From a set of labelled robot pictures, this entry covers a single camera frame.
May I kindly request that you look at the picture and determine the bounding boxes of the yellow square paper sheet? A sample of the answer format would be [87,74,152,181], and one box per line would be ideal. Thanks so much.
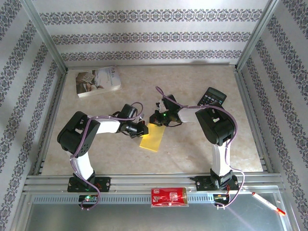
[139,123,167,153]

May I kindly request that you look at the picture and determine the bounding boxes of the sheet metal panel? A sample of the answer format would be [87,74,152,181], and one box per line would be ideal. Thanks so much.
[23,192,292,231]

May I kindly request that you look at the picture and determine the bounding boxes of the black calculator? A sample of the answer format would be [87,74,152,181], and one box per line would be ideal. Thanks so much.
[197,87,227,107]

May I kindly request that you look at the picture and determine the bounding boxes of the paperback book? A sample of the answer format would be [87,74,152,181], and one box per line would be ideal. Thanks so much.
[75,66,122,99]

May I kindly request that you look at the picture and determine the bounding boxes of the red packet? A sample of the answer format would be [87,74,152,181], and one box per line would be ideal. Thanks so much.
[151,187,190,208]

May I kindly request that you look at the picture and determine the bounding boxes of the circuit board with green light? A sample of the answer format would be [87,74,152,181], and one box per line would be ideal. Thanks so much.
[78,194,98,203]

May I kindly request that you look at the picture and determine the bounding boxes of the red and white pen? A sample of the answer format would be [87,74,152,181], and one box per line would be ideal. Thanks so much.
[251,192,287,216]

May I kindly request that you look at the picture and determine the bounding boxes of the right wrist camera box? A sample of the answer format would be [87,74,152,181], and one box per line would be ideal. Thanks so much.
[155,97,167,113]

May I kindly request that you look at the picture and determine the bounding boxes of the aluminium back rail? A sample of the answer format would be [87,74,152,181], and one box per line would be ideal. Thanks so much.
[64,63,238,70]

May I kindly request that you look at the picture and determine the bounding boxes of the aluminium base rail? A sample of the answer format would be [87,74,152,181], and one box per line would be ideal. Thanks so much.
[23,174,286,193]

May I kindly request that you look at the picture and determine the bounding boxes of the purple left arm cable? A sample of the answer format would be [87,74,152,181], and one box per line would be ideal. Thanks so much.
[69,102,144,211]

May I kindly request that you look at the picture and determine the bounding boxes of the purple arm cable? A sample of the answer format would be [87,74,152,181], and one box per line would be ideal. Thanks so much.
[155,86,246,210]
[69,102,144,211]

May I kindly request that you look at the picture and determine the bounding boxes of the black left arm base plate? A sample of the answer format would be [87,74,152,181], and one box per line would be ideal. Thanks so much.
[67,177,112,193]

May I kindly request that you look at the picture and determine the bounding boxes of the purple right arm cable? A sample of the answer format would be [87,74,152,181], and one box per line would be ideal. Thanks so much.
[155,86,246,210]

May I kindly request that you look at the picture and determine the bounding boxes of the slotted metal cable duct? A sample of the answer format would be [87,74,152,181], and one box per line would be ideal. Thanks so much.
[32,194,215,204]

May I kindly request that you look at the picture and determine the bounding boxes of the aluminium side rail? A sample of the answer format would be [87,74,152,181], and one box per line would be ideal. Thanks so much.
[32,71,68,176]
[234,68,275,174]

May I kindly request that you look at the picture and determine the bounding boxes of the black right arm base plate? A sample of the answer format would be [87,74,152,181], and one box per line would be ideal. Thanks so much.
[195,175,240,192]

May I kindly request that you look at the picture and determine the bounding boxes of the circuit board with red wires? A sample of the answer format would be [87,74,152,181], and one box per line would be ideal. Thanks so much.
[212,193,230,202]

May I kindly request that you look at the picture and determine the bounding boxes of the aluminium frame post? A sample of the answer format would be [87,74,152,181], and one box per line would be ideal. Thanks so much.
[234,0,282,71]
[20,0,69,73]

